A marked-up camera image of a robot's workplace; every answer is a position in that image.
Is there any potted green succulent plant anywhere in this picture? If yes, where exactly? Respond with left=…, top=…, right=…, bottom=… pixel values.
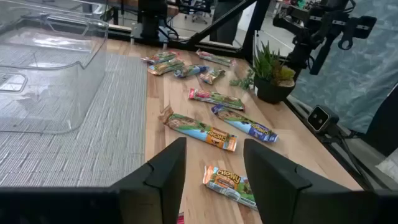
left=229, top=40, right=296, bottom=105

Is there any wide clear plastic bin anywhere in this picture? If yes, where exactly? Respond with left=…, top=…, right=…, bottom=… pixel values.
left=0, top=0, right=109, bottom=135

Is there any green silver snack bar wrapper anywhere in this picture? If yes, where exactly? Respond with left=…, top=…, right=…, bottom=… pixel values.
left=211, top=104, right=279, bottom=144

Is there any black office chair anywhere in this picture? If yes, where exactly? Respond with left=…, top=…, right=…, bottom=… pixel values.
left=183, top=0, right=215, bottom=25

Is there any blue grey curtain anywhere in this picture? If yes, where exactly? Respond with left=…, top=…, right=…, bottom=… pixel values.
left=287, top=0, right=398, bottom=134

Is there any black camera cable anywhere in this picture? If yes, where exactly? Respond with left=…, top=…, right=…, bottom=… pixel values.
left=329, top=124, right=377, bottom=190

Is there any blue Chewy granola bar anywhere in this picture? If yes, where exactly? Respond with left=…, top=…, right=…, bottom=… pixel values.
left=174, top=64, right=210, bottom=78

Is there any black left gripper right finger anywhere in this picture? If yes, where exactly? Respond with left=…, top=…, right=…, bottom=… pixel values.
left=243, top=138, right=376, bottom=224

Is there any narrow clear plastic bin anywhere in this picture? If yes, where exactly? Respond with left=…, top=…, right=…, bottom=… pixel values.
left=40, top=0, right=108, bottom=34

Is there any grey woven placemat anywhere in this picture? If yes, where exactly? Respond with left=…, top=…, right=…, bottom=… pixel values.
left=0, top=46, right=147, bottom=188

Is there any person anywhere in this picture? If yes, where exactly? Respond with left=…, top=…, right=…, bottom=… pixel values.
left=210, top=0, right=249, bottom=45

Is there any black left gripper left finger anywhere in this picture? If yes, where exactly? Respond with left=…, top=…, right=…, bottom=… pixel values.
left=111, top=137, right=188, bottom=224

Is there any small black depth camera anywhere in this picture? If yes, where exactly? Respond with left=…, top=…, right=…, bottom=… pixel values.
left=306, top=105, right=340, bottom=135

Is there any black leader arm with handle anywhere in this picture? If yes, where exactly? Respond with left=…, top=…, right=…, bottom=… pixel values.
left=272, top=0, right=377, bottom=76

